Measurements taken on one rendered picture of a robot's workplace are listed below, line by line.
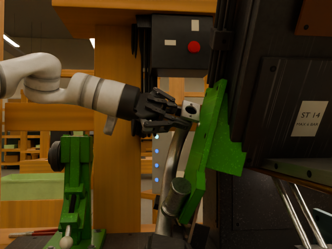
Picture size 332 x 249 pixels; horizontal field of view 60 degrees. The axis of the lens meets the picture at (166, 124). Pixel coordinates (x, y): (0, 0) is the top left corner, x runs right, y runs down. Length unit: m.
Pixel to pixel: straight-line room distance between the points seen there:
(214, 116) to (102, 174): 0.47
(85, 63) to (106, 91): 10.42
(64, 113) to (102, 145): 0.19
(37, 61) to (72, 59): 10.51
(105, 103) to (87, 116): 0.38
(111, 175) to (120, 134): 0.12
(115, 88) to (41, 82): 0.15
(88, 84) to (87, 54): 10.47
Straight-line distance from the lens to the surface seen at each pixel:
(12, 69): 0.61
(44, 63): 0.62
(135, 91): 0.60
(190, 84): 10.91
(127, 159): 0.87
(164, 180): 0.64
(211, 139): 0.51
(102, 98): 0.60
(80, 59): 11.08
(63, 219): 0.70
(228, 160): 0.53
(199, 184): 0.49
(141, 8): 0.81
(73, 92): 0.61
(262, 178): 0.73
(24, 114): 1.02
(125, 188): 0.88
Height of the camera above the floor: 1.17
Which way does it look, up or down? 2 degrees up
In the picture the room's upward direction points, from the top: straight up
